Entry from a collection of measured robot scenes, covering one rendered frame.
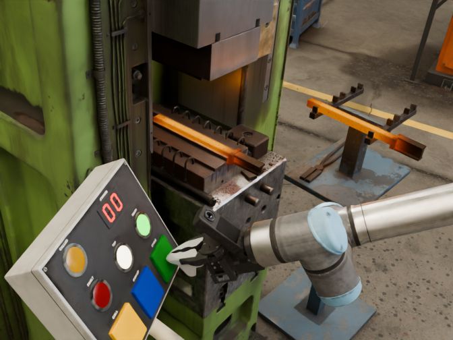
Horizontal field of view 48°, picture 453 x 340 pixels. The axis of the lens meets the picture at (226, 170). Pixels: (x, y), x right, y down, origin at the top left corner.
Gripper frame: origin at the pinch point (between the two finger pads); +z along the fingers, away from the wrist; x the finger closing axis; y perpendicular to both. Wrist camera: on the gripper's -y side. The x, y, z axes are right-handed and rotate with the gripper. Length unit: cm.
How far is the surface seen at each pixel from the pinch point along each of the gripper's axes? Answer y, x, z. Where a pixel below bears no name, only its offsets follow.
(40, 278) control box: -19.9, -27.0, 2.9
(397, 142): 24, 66, -43
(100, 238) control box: -15.6, -12.2, 2.0
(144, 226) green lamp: -8.5, -0.2, 1.6
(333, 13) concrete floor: 96, 535, 37
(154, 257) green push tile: -2.6, -3.4, 1.3
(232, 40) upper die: -28, 43, -18
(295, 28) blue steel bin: 65, 408, 54
